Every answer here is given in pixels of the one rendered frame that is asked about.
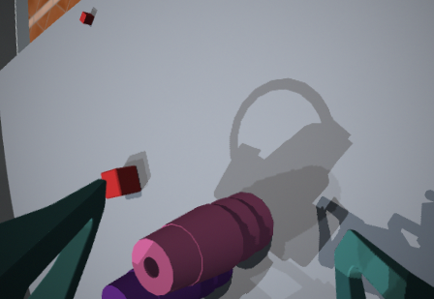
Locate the small red cube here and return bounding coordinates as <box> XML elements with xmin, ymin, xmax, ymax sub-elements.
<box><xmin>79</xmin><ymin>12</ymin><xmax>94</xmax><ymax>25</ymax></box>
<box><xmin>101</xmin><ymin>165</ymin><xmax>141</xmax><ymax>198</ymax></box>

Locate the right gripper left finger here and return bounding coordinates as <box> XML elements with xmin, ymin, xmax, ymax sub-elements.
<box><xmin>0</xmin><ymin>179</ymin><xmax>107</xmax><ymax>299</ymax></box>

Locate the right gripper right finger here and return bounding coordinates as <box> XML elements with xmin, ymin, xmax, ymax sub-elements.
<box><xmin>334</xmin><ymin>229</ymin><xmax>434</xmax><ymax>299</ymax></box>

